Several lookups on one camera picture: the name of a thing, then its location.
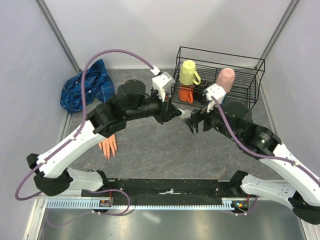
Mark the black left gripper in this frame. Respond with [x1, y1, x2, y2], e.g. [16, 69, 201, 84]
[127, 88, 183, 125]

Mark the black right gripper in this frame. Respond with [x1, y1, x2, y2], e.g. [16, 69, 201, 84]
[184, 96, 241, 143]

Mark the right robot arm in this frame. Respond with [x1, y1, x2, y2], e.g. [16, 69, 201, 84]
[184, 102, 320, 225]

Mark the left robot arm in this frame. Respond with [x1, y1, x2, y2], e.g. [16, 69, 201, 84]
[27, 79, 182, 197]

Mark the orange mug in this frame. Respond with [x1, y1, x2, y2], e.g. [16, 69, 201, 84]
[178, 85, 194, 104]

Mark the black mug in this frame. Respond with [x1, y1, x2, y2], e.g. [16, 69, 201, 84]
[193, 80, 209, 104]

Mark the yellow faceted mug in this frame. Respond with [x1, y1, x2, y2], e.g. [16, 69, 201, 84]
[179, 59, 202, 86]

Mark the pink faceted mug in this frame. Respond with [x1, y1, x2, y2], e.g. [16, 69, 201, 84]
[215, 68, 236, 93]

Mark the mannequin hand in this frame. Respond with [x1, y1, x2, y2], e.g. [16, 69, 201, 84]
[98, 134, 118, 160]

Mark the blue plaid shirt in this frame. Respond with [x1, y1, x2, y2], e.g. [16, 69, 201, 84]
[60, 59, 116, 115]

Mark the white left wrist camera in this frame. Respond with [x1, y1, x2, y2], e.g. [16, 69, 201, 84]
[150, 66, 176, 103]

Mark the black wire rack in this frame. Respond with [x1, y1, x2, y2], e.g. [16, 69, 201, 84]
[171, 46, 266, 110]

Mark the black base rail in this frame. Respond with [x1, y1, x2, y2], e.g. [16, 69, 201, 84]
[80, 177, 258, 206]

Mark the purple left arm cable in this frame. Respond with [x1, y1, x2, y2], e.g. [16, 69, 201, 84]
[14, 49, 156, 201]

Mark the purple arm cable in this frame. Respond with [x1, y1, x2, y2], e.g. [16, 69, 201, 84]
[211, 96, 320, 187]
[14, 49, 156, 201]

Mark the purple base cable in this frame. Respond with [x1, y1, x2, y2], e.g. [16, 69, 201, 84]
[46, 187, 132, 228]

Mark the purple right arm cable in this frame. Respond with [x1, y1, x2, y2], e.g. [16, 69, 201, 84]
[211, 96, 320, 187]

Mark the light blue cable duct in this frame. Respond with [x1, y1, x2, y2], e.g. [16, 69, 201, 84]
[46, 198, 235, 211]

